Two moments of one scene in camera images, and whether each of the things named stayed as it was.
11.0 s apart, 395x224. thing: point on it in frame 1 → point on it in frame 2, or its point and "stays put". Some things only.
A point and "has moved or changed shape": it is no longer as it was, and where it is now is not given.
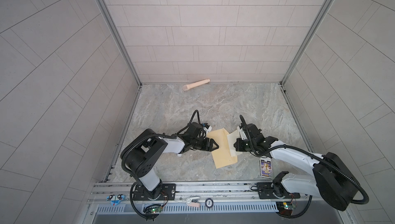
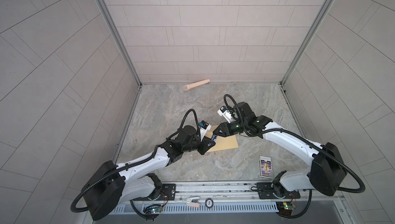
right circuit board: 285,208 stays put
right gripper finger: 241,145 → 222,129
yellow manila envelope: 221,155 has moved or changed shape
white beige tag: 193,201 stays put
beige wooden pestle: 186,87 stays put
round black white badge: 209,203 stays put
